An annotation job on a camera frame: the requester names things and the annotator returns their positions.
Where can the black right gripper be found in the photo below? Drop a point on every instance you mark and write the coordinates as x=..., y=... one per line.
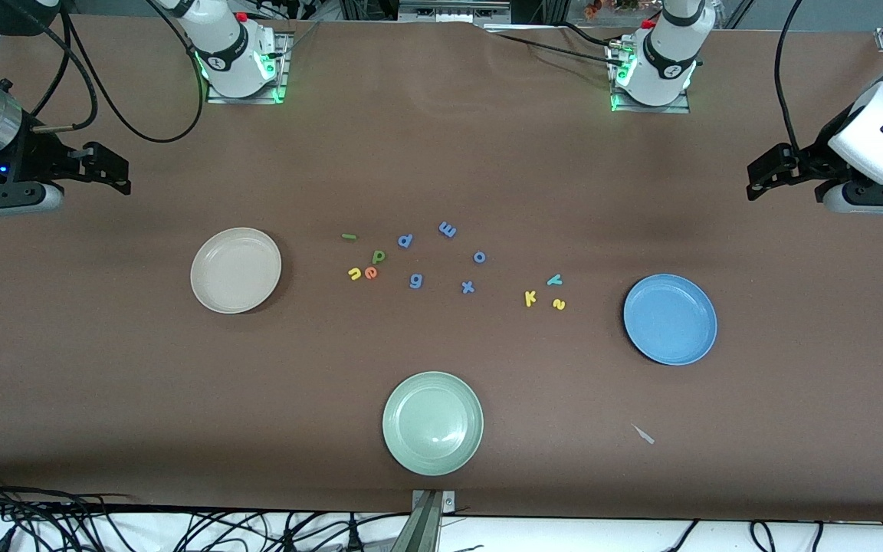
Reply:
x=37, y=162

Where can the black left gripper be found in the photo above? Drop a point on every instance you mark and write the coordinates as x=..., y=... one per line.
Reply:
x=815, y=159

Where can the teal letter y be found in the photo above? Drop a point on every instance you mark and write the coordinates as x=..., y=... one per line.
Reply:
x=554, y=280

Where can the yellow letter k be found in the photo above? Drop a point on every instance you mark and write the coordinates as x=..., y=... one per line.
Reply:
x=530, y=298

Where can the orange letter e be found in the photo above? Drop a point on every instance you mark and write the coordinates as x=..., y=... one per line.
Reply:
x=370, y=273

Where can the green letter p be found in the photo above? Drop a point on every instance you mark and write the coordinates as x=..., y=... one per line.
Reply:
x=378, y=257

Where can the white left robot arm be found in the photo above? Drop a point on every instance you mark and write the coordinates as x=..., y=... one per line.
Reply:
x=667, y=57

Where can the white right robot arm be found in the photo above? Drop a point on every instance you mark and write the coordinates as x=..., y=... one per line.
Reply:
x=219, y=42

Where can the beige brown plate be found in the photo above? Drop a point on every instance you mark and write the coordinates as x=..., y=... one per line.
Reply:
x=235, y=270

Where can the blue plate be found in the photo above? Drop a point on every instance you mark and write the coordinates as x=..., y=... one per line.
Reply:
x=670, y=320

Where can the brown table mat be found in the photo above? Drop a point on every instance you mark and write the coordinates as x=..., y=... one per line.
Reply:
x=104, y=383

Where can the small orange object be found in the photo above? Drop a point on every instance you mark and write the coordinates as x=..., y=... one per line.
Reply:
x=592, y=8

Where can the small white paper scrap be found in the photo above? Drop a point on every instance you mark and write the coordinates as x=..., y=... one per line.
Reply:
x=643, y=435

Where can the blue letter p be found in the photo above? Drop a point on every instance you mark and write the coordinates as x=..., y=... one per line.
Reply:
x=405, y=241

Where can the blue letter g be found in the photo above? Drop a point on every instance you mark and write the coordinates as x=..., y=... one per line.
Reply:
x=416, y=280

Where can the blue letter m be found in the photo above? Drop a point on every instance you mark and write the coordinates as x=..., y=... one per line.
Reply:
x=448, y=229

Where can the grey equipment box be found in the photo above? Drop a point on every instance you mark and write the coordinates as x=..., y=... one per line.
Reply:
x=449, y=9

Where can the pale green plate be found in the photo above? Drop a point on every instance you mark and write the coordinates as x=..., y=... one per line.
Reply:
x=432, y=423

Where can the aluminium camera mount post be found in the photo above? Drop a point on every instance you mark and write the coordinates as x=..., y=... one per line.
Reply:
x=430, y=525

